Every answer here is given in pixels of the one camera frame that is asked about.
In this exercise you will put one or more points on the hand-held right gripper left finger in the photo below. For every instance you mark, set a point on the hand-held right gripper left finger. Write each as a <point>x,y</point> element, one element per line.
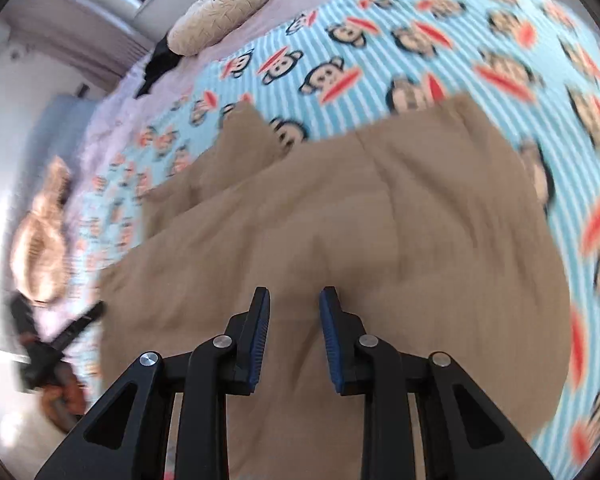
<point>257,340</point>

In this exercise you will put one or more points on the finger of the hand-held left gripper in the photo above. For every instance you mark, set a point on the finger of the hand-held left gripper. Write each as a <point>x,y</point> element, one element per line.
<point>80,325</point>

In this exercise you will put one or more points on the tan puffer jacket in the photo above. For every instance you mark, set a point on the tan puffer jacket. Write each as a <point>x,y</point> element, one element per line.
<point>355,220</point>

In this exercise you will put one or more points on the round cream cushion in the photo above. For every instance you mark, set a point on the round cream cushion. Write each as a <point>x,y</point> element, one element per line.
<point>220,15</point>

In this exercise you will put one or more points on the black cloth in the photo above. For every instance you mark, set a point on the black cloth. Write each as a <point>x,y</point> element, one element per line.
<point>157,67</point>

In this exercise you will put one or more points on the monkey printed blue blanket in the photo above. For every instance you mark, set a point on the monkey printed blue blanket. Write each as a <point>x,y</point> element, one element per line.
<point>380,50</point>

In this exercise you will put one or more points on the grey quilted headboard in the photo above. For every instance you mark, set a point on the grey quilted headboard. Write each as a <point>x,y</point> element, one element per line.
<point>65,135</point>

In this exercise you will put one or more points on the person's left hand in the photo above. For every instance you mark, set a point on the person's left hand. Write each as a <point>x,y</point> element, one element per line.
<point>65,400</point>

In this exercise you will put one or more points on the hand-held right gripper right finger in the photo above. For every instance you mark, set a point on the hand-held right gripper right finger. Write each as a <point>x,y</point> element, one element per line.
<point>332,340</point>

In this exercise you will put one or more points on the mauve curtain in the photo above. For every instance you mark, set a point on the mauve curtain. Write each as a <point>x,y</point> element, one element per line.
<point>80,40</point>

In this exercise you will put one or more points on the beige striped cloth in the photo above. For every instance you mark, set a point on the beige striped cloth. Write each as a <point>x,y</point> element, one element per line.
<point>37,245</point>

